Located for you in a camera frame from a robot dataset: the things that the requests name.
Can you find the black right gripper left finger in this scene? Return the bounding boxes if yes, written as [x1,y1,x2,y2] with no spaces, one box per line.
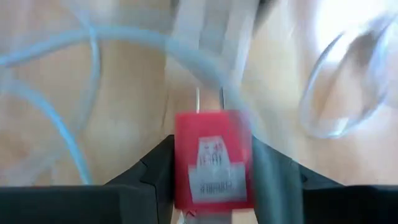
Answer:
[0,133,176,224]

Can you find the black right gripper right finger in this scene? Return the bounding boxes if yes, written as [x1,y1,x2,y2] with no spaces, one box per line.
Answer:
[252,136,398,224]

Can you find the red wall charger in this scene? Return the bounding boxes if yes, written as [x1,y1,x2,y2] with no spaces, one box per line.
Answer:
[173,86,255,216]

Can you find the thick white USB cable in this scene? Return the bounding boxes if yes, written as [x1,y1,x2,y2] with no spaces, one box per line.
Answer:
[0,24,259,186]

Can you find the white power strip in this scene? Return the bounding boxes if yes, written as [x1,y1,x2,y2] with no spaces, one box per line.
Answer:
[164,0,261,94]

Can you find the thin coiled white cable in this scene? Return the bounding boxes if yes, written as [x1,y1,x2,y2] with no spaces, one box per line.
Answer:
[297,12,398,140]

